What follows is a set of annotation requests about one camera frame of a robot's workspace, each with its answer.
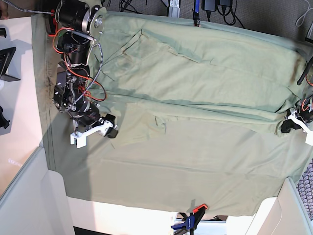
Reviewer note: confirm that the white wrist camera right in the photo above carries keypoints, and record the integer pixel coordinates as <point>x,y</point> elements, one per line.
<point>79,139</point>

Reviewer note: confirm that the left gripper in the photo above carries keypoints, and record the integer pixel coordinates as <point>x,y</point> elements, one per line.
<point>301,115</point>

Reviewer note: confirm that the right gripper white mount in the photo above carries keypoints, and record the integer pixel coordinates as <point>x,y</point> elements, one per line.
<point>88,118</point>

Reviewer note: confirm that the black object table edge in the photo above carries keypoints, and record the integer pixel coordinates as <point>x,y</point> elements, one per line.
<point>3,121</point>

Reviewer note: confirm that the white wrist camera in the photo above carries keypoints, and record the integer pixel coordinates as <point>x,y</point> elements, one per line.
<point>79,139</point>
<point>309,137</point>

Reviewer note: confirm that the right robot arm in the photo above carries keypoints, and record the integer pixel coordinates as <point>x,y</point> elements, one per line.
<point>81,24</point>

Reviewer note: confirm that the black power adapter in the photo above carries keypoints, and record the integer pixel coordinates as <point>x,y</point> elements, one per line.
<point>209,5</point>

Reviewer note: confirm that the green table cover cloth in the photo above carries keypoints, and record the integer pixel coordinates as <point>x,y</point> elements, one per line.
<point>230,168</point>

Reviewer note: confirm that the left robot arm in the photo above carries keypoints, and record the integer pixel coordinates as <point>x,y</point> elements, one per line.
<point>306,76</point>

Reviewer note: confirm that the orange black clamp left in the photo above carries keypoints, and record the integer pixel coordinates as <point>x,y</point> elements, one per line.
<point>51,24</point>

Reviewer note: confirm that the blue orange clamp bottom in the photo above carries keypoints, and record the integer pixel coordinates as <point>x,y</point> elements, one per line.
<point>190,222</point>

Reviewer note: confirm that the black tablet stand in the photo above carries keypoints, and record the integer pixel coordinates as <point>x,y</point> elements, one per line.
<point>6,56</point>

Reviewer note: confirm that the light green T-shirt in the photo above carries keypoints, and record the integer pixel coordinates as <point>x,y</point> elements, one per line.
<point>199,43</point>

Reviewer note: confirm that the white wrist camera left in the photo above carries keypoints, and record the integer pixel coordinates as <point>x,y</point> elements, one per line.
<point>309,137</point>

